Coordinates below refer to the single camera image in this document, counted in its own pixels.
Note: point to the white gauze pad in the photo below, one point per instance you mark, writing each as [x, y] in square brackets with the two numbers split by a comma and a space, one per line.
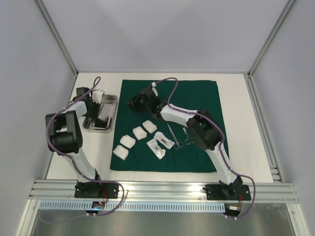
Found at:
[121, 152]
[127, 141]
[139, 133]
[149, 126]

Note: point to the surgical scissors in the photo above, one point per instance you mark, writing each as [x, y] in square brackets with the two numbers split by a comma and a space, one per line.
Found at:
[177, 144]
[188, 139]

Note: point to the slotted cable duct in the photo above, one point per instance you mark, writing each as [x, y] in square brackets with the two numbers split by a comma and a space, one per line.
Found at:
[132, 206]

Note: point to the stainless steel instrument tray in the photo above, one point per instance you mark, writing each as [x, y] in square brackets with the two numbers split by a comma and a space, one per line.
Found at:
[110, 104]

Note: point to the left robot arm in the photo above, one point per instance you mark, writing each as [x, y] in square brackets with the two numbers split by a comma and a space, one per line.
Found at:
[64, 136]

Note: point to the clear sterile packet lower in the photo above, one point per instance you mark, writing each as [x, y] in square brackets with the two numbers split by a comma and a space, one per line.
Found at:
[156, 149]

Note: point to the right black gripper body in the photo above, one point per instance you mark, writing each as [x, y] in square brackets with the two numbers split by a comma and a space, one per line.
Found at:
[139, 100]

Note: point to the green surgical drape cloth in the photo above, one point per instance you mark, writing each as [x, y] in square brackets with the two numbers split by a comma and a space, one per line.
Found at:
[191, 95]

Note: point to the clear sterile packet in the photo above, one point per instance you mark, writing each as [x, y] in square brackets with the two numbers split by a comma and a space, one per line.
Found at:
[159, 136]
[156, 149]

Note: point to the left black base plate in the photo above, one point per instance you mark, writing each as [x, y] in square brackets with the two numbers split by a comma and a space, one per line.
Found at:
[89, 190]

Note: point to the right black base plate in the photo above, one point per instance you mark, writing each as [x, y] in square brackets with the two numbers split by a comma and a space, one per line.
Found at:
[216, 192]

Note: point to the aluminium front rail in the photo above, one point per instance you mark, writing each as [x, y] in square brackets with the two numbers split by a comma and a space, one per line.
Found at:
[144, 191]

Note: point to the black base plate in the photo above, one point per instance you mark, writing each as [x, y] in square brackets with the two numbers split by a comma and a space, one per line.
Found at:
[216, 192]
[89, 190]

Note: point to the surgical scissors leftmost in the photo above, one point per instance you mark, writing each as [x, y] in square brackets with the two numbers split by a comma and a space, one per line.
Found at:
[177, 144]

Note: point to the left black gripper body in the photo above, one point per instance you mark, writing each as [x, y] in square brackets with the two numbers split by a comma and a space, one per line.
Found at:
[93, 113]

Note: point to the clear sterile packet upper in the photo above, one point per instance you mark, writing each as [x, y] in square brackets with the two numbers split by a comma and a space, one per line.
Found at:
[159, 136]

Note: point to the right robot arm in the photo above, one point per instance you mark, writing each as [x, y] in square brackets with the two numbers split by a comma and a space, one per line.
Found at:
[204, 131]

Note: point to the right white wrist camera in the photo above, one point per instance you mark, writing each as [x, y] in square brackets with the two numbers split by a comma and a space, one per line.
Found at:
[154, 88]

